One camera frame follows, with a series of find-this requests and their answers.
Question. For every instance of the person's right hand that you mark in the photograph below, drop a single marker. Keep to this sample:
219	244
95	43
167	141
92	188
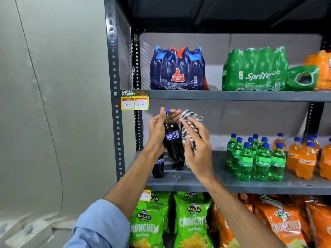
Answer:
200	157

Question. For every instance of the person's left hand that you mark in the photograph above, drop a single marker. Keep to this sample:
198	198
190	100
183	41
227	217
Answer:
156	133

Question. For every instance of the person's right fingers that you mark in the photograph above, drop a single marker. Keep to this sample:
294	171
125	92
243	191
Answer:
192	133

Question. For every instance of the person's left thumb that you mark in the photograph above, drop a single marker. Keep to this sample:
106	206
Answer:
162	118

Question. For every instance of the black white striped cloth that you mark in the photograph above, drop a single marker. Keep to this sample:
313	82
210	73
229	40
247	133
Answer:
192	115

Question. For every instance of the dark cola bottle blue cap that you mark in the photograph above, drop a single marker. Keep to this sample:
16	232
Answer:
158	167
173	148

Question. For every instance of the person's right forearm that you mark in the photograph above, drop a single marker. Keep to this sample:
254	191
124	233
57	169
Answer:
240	216

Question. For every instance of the person's left forearm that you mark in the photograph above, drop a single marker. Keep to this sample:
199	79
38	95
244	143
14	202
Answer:
132	178

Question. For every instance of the large yellow price tag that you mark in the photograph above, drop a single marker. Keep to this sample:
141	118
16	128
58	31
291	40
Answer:
134	103

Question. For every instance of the orange shrink-wrapped soda bottle pack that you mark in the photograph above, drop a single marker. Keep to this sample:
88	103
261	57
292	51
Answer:
319	67
206	85

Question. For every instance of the blue shrink-wrapped cola bottle pack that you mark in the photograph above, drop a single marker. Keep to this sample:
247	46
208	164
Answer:
177	69

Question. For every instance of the grey metal shelf rack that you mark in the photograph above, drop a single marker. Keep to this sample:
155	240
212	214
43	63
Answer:
232	96

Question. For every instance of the green snack packet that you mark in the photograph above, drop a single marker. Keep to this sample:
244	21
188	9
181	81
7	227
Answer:
162	198
191	222
146	229
191	195

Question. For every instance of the group of green soda bottles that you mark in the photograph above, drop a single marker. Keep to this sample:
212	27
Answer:
261	162

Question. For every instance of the small yellow price tag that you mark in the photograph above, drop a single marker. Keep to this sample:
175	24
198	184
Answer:
145	196

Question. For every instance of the green shrink-wrapped soda bottle pack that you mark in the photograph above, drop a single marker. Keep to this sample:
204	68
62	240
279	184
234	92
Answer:
254	69

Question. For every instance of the torn green shrink wrap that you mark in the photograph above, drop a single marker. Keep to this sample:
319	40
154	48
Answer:
292	82

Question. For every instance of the group of orange soda bottles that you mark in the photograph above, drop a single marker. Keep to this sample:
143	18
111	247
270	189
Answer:
306	160

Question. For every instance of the light blue shirt sleeve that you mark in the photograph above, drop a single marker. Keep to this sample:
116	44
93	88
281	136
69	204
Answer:
100	227

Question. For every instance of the row of orange snack packets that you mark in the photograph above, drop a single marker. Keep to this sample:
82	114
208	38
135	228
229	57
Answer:
284	222

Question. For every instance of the white foam block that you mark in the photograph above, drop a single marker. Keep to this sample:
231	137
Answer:
28	233

